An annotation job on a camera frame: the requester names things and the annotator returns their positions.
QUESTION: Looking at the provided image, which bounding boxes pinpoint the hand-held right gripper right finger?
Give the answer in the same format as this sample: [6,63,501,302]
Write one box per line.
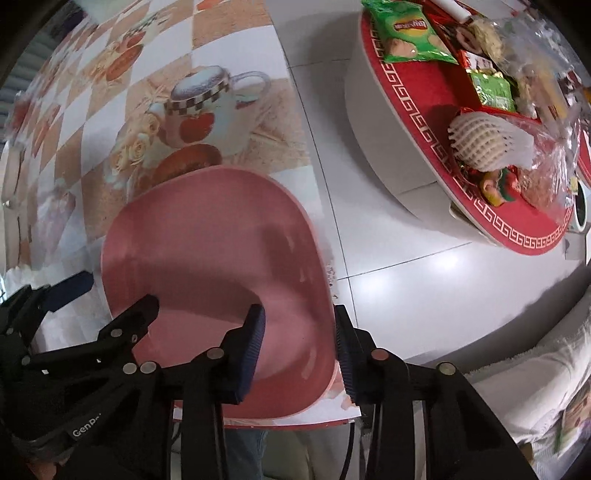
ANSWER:
[333,304,539,480]

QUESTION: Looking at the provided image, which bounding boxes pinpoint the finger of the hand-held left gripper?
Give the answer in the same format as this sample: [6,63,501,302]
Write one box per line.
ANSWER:
[25,294,161,376]
[0,270,95,344]

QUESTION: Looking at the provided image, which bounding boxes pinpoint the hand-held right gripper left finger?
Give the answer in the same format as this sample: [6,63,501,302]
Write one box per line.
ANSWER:
[59,304,269,480]

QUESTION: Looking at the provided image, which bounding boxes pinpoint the pink plate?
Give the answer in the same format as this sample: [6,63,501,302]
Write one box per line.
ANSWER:
[100,167,345,418]

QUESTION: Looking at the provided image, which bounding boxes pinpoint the person's jeans legs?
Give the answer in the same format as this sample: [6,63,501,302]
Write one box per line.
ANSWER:
[222,427,366,480]

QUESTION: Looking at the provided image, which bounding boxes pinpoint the white cushion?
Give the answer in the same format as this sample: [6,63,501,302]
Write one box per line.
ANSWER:
[465,286,591,480]

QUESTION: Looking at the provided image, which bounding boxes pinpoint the colourful candy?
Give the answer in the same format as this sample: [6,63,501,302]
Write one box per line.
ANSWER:
[479,168,520,206]

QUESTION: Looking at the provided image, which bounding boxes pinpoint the colourful printed booklet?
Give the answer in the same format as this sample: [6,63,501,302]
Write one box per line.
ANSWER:
[554,383,591,456]

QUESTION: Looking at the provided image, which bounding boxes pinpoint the white foam fruit net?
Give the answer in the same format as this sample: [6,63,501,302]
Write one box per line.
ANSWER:
[446,111,539,169]

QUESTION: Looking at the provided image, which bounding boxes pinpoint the round table red patterned top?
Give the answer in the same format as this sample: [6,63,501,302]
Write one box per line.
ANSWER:
[344,0,591,257]

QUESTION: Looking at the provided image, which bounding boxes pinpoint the white round container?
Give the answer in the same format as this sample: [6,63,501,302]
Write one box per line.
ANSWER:
[570,178,591,234]

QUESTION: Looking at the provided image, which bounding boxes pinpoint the clear plastic bag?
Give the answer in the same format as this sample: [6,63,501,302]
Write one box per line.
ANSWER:
[499,14,583,224]

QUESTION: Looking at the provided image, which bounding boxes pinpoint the green snack packet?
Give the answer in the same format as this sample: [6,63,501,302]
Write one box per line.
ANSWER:
[470,69,516,112]

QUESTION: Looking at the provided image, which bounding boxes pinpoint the small red box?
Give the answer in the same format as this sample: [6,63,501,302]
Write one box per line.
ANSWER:
[462,50,493,73]

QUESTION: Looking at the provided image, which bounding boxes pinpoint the green chip bag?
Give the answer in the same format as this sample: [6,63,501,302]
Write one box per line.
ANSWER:
[361,0,459,65]

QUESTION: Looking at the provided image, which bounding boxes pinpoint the red black snack packet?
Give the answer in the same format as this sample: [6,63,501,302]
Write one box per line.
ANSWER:
[425,11,468,64]

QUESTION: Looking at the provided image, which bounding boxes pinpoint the white cylinder roll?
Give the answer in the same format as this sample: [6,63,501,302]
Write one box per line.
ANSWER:
[434,0,472,22]

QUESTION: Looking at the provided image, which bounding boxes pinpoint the black cable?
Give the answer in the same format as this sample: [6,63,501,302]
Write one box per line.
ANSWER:
[338,418,360,480]

